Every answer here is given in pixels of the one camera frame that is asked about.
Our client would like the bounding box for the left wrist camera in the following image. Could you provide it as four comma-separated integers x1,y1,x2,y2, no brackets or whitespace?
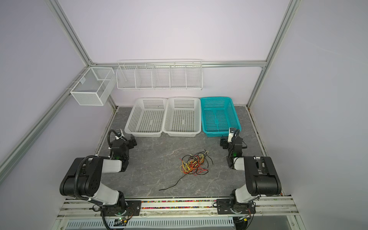
116,129,124,138

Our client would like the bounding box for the red yellow cable bundle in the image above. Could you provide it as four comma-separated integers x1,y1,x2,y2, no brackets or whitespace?
179,149,214,176

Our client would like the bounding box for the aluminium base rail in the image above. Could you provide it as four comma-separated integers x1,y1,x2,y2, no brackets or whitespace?
57,196,300,219

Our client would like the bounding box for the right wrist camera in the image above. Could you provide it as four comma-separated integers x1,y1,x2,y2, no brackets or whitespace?
228,127,237,143

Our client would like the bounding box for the teal plastic basket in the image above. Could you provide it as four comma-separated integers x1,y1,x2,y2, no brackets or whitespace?
200,97,242,137

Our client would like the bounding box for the left white plastic basket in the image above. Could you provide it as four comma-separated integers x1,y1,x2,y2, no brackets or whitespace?
124,97,168,138

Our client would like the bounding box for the white plastic basket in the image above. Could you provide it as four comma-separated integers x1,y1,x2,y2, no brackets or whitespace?
124,97,168,138
163,97,202,137

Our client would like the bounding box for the aluminium frame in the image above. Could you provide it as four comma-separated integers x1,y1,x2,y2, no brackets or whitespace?
1,1,300,182

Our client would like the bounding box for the white wire wall shelf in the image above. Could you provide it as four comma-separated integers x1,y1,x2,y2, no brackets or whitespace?
116,59,203,90

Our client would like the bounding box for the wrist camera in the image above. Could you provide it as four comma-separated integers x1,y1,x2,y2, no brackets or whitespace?
116,129,124,138
228,127,237,143

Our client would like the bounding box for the white vented cable duct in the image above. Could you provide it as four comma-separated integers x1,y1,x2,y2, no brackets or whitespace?
64,217,235,230

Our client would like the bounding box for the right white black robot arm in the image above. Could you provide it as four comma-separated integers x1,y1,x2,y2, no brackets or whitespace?
214,127,282,215

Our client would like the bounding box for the white mesh wall box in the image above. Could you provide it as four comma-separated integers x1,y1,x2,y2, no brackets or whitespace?
71,67,117,106

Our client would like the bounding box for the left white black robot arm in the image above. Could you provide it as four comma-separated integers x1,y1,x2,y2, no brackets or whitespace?
59,129,140,219

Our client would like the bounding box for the middle white plastic basket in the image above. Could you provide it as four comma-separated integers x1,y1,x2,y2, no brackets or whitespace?
163,97,202,137

